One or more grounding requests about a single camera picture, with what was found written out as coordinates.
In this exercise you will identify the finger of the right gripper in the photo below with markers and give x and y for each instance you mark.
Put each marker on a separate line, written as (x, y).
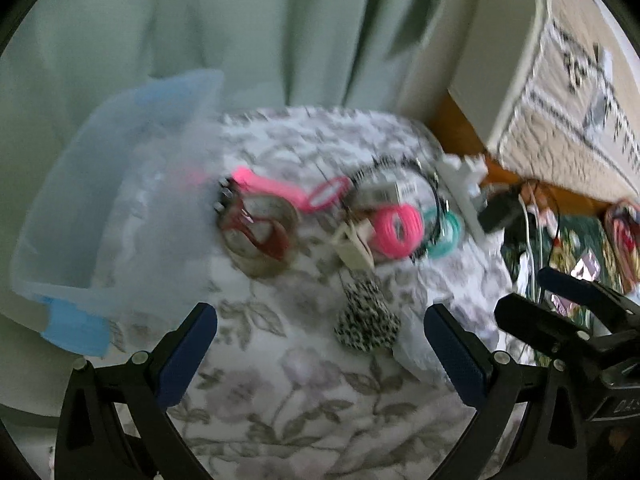
(546, 332)
(607, 305)

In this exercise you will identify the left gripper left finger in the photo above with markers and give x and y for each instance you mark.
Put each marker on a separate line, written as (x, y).
(114, 422)

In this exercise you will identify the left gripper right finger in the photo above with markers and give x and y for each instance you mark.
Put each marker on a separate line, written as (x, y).
(490, 382)

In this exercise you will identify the small white barcode box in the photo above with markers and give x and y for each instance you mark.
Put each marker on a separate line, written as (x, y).
(382, 194)

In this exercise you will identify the black spiked headband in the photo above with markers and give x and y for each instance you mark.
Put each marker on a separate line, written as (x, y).
(409, 230)

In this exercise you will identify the brown packing tape roll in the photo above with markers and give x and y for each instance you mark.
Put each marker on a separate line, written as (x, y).
(246, 257)

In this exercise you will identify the red scissors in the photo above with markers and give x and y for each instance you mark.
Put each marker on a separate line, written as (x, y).
(267, 235)

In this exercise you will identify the pink hand mirror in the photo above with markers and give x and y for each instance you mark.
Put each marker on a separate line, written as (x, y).
(325, 195)

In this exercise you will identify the black power adapter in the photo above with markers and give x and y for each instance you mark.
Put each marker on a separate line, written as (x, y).
(501, 211)

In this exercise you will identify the clear plastic storage bin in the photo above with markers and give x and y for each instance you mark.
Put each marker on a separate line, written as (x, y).
(110, 199)

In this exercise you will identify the beige patterned quilt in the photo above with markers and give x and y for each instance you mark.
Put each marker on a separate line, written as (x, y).
(576, 122)

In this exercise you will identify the floral grey white blanket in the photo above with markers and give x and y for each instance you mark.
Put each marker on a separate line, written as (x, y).
(277, 395)

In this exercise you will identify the pale green curtain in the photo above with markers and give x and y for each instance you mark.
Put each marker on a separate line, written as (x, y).
(67, 56)

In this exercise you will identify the white bed frame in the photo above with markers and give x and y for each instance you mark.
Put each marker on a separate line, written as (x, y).
(470, 68)

